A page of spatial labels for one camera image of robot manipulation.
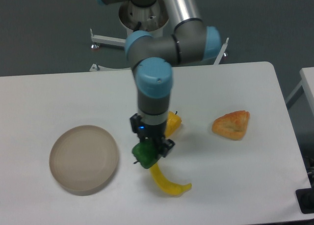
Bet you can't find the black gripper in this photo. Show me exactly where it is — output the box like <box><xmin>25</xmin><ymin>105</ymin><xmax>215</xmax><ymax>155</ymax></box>
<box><xmin>130</xmin><ymin>113</ymin><xmax>175</xmax><ymax>158</ymax></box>

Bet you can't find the green toy bell pepper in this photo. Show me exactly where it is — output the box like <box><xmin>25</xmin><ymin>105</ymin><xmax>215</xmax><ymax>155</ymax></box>
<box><xmin>132</xmin><ymin>139</ymin><xmax>158</xmax><ymax>169</ymax></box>

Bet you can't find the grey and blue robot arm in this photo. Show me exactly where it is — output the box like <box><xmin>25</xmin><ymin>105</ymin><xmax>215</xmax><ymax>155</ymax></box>
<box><xmin>124</xmin><ymin>0</ymin><xmax>221</xmax><ymax>160</ymax></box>

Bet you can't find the yellow toy bell pepper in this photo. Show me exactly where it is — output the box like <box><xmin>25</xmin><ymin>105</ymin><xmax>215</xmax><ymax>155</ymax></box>
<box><xmin>164</xmin><ymin>112</ymin><xmax>182</xmax><ymax>138</ymax></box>

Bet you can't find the beige round plate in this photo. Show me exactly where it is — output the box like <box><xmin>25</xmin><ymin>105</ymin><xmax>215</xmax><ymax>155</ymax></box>
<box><xmin>49</xmin><ymin>125</ymin><xmax>119</xmax><ymax>196</ymax></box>

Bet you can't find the yellow toy banana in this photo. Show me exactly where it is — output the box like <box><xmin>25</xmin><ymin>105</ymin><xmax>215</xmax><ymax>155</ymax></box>
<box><xmin>149</xmin><ymin>163</ymin><xmax>192</xmax><ymax>196</ymax></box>

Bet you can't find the orange toy pastry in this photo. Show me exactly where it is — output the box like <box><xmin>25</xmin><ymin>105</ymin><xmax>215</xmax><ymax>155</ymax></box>
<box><xmin>211</xmin><ymin>110</ymin><xmax>250</xmax><ymax>141</ymax></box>

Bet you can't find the white side table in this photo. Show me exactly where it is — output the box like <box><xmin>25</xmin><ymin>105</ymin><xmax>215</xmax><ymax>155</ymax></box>
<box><xmin>285</xmin><ymin>67</ymin><xmax>314</xmax><ymax>112</ymax></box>

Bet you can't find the black device at edge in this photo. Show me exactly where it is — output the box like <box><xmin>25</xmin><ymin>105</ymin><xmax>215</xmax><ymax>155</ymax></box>
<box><xmin>295</xmin><ymin>188</ymin><xmax>314</xmax><ymax>214</ymax></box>

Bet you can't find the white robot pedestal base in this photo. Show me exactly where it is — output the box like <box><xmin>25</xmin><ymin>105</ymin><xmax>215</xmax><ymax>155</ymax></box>
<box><xmin>90</xmin><ymin>0</ymin><xmax>228</xmax><ymax>65</ymax></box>

